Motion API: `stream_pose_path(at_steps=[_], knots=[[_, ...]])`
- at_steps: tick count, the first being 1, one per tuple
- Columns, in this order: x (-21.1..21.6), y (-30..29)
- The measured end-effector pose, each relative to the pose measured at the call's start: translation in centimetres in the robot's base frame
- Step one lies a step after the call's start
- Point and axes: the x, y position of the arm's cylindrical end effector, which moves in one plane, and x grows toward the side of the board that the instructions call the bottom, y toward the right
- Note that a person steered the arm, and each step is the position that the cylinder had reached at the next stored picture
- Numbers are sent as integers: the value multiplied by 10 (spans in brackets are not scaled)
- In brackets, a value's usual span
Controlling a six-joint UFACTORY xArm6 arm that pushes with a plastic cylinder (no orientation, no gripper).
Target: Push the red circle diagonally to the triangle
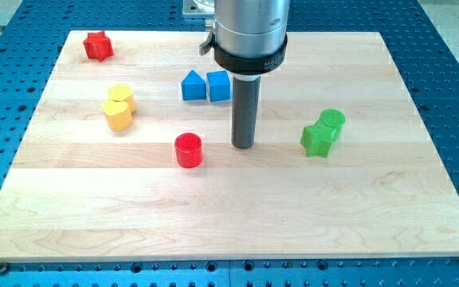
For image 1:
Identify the blue cube block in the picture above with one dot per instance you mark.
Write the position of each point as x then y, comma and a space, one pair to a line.
218, 86

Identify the light wooden board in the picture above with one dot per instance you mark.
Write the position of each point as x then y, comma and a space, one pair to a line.
78, 191

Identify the blue perforated metal table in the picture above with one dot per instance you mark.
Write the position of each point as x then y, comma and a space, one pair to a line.
32, 40

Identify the blue triangle block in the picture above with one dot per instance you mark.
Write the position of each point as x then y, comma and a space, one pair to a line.
193, 87

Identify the green cylinder block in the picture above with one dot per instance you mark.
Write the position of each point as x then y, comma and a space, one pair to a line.
333, 119

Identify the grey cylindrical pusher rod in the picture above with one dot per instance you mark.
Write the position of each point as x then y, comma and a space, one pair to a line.
245, 95

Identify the red cylinder block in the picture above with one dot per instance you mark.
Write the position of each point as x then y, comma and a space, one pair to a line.
188, 150

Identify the yellow heart block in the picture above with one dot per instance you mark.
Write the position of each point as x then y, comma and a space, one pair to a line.
117, 114

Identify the green star block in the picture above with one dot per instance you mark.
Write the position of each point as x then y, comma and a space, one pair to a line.
317, 140

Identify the red star block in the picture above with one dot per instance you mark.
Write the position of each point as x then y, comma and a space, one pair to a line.
98, 46

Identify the yellow cylinder block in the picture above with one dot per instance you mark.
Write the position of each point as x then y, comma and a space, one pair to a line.
122, 93

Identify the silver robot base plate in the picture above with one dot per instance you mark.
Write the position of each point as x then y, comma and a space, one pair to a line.
197, 8

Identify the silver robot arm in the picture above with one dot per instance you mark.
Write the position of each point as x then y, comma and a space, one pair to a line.
248, 37

